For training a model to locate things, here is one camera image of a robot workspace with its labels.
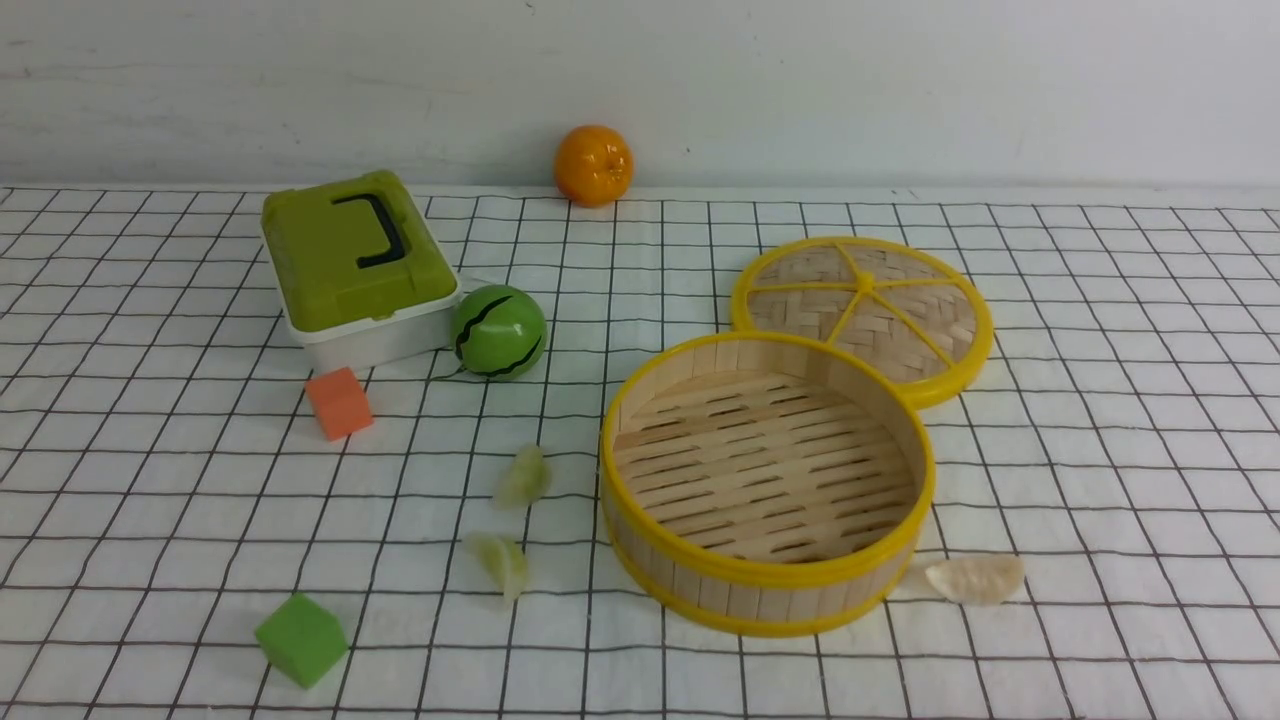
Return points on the pale green dumpling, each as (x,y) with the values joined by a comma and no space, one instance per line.
(526,479)
(503,560)

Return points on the white dumpling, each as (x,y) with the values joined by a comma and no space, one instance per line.
(978,580)

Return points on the bamboo steamer tray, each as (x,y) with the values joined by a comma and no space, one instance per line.
(763,484)

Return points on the bamboo steamer lid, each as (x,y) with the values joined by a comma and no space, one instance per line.
(920,323)

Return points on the green toy watermelon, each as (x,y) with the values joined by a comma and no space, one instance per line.
(499,332)

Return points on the orange toy fruit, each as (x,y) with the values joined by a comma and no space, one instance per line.
(593,166)

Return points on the green lidded white box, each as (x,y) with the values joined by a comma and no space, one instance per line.
(361,280)

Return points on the orange foam cube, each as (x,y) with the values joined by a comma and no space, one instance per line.
(340,404)

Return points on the green foam cube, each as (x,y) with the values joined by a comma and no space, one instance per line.
(302,640)

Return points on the white checkered tablecloth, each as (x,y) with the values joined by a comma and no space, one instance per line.
(165,487)

